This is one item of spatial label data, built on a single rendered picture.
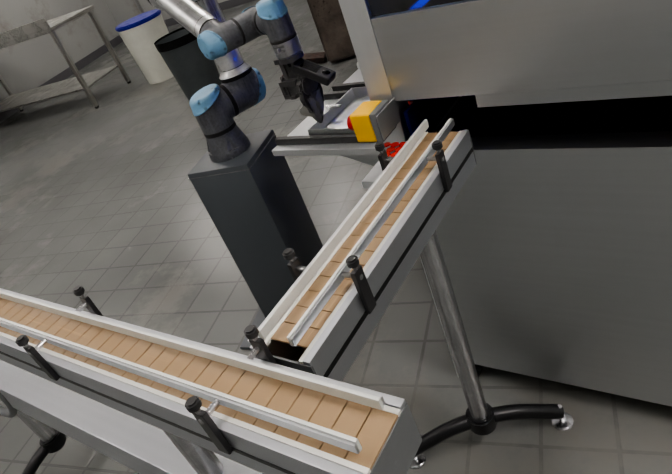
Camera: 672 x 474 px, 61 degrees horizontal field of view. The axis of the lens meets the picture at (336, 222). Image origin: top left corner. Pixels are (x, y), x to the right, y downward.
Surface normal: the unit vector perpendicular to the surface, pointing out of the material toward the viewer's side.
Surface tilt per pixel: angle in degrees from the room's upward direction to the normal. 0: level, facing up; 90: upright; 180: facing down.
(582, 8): 90
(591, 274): 90
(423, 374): 0
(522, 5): 90
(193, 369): 0
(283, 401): 0
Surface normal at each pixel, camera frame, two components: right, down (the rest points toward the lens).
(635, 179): -0.49, 0.61
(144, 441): -0.32, -0.79
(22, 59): 0.91, -0.10
